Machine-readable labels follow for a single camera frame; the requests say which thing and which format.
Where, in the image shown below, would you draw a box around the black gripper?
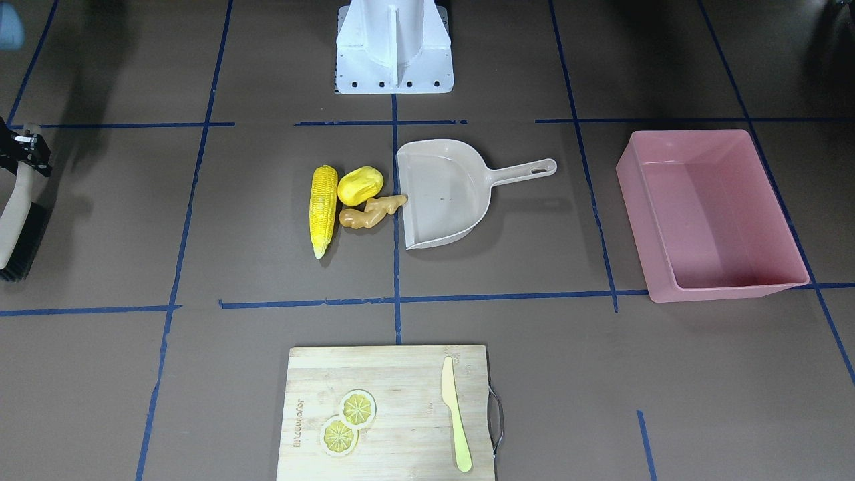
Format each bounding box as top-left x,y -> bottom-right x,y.
1,118 -> 53,178

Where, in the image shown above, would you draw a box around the beige hand brush black bristles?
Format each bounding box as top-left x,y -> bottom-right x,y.
1,123 -> 51,283

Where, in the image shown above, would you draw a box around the tan toy ginger root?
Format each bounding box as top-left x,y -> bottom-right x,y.
339,194 -> 408,229

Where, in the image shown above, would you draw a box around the beige plastic dustpan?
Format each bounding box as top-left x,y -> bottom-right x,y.
397,139 -> 558,250

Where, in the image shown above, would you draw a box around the pink plastic bin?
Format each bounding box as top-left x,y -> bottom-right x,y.
616,129 -> 810,303

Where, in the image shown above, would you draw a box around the lemon slice far from knife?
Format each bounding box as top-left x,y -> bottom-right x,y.
319,416 -> 359,457

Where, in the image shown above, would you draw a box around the wooden cutting board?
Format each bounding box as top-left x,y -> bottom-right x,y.
276,345 -> 502,480

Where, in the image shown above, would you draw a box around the yellow plastic toy knife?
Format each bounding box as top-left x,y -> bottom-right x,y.
440,356 -> 473,473

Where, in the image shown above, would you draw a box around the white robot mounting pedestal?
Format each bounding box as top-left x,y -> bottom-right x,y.
334,1 -> 455,95

